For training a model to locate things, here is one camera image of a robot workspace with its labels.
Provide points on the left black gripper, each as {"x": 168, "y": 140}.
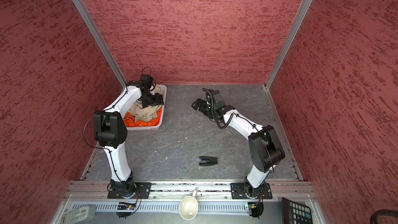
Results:
{"x": 158, "y": 101}

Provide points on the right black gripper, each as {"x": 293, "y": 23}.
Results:
{"x": 202, "y": 108}

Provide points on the beige drawstring shorts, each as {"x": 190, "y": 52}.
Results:
{"x": 145, "y": 114}

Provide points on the white plastic laundry basket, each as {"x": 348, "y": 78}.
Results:
{"x": 158, "y": 119}

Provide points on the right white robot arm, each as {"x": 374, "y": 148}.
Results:
{"x": 265, "y": 147}

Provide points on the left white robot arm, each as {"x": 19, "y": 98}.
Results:
{"x": 110, "y": 132}

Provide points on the orange shorts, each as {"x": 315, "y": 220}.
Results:
{"x": 131, "y": 121}

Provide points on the black clip on table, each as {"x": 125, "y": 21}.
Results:
{"x": 208, "y": 161}

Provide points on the black calculator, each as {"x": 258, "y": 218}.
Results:
{"x": 296, "y": 213}

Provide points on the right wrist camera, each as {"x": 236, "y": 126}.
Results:
{"x": 215, "y": 99}

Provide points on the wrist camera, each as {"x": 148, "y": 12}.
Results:
{"x": 147, "y": 81}
{"x": 215, "y": 99}

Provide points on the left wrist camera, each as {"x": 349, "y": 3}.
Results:
{"x": 147, "y": 81}

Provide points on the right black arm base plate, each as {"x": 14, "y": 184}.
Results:
{"x": 246, "y": 191}

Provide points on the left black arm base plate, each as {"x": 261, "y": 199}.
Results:
{"x": 138, "y": 191}

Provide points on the grey device on rail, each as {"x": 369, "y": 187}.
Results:
{"x": 81, "y": 215}

